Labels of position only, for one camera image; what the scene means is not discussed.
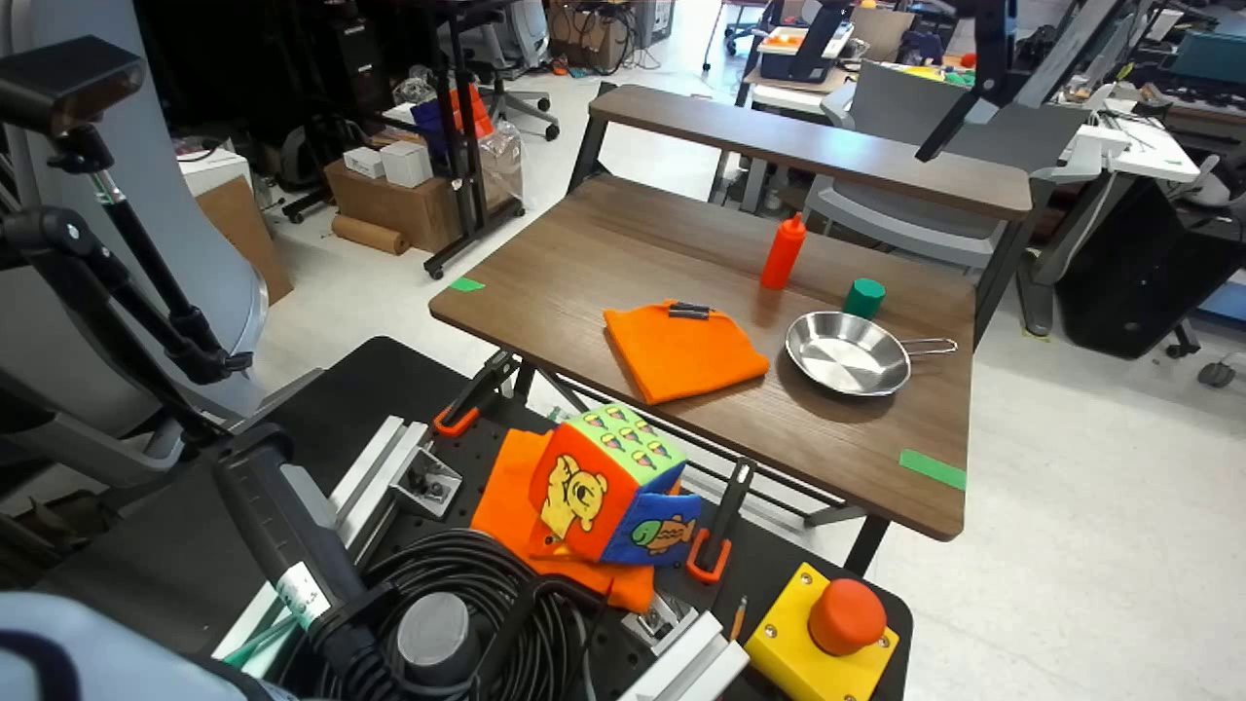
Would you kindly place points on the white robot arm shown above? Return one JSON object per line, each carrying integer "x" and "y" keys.
{"x": 79, "y": 649}

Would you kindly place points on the silver pan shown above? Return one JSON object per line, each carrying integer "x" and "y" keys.
{"x": 843, "y": 352}

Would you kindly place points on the folded orange cloth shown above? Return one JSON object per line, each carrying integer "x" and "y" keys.
{"x": 682, "y": 352}

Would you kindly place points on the black clip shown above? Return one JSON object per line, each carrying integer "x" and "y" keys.
{"x": 692, "y": 315}

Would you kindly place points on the wooden two-tier desk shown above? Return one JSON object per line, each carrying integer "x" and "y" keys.
{"x": 624, "y": 260}

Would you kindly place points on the colourful plush cube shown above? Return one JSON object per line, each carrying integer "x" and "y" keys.
{"x": 611, "y": 481}

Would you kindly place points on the orange black bar clamp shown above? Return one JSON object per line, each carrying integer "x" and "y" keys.
{"x": 471, "y": 396}
{"x": 720, "y": 531}

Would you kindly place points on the small green tape piece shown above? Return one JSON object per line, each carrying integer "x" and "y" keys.
{"x": 467, "y": 286}

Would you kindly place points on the orange squeeze bottle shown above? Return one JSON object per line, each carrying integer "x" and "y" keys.
{"x": 783, "y": 256}

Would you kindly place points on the crumpled orange cloth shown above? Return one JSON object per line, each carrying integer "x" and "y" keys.
{"x": 507, "y": 501}

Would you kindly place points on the black platform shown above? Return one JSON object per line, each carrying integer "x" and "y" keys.
{"x": 374, "y": 391}

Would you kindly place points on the black floor stand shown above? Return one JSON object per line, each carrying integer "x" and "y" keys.
{"x": 467, "y": 159}

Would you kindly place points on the large cardboard box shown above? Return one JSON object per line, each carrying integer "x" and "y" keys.
{"x": 411, "y": 209}

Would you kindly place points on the cardboard tube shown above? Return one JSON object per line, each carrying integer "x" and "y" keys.
{"x": 369, "y": 234}

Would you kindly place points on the white boxes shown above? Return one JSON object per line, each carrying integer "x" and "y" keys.
{"x": 393, "y": 160}

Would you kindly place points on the grey chair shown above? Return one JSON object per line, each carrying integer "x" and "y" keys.
{"x": 908, "y": 209}

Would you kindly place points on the long green tape strip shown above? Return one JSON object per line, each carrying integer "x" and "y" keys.
{"x": 933, "y": 468}

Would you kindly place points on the yellow box red button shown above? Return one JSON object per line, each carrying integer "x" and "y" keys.
{"x": 820, "y": 643}

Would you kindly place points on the small cardboard box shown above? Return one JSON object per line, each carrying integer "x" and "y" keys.
{"x": 249, "y": 234}

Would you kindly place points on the grey curved panel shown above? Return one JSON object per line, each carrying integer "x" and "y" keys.
{"x": 197, "y": 168}

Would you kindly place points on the black bag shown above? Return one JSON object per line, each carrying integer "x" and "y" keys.
{"x": 1144, "y": 274}

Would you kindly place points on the metal bracket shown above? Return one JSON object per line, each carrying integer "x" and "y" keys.
{"x": 428, "y": 486}

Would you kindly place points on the aluminium rail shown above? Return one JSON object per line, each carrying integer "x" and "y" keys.
{"x": 374, "y": 474}
{"x": 687, "y": 662}

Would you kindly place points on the black camera stand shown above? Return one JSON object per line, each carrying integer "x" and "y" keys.
{"x": 142, "y": 260}

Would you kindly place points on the black camera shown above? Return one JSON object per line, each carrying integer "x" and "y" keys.
{"x": 63, "y": 81}

